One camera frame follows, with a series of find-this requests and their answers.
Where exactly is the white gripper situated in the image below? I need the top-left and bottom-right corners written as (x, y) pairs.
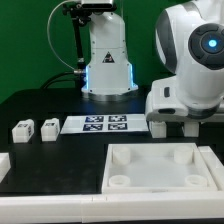
top-left (145, 77), bottom-right (224, 122)

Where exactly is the white square tabletop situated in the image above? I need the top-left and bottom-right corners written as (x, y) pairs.
top-left (101, 143), bottom-right (218, 194)

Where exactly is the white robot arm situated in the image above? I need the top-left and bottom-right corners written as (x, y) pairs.
top-left (145, 0), bottom-right (224, 120)

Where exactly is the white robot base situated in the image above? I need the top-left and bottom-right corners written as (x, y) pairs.
top-left (81, 12), bottom-right (138, 101)

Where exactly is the white marker sheet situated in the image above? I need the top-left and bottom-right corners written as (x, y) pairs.
top-left (61, 114), bottom-right (148, 134)

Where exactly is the white right fence piece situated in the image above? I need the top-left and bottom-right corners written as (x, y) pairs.
top-left (199, 146), bottom-right (224, 191)

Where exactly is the white fence piece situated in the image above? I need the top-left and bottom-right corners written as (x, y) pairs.
top-left (0, 153), bottom-right (11, 183)
top-left (199, 146), bottom-right (224, 191)

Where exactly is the white left fence piece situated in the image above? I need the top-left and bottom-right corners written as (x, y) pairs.
top-left (0, 153), bottom-right (11, 183)

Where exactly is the white front fence rail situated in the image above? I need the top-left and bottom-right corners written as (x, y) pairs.
top-left (0, 191), bottom-right (224, 224)

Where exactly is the grey cable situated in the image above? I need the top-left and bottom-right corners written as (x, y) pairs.
top-left (46, 0), bottom-right (81, 72)

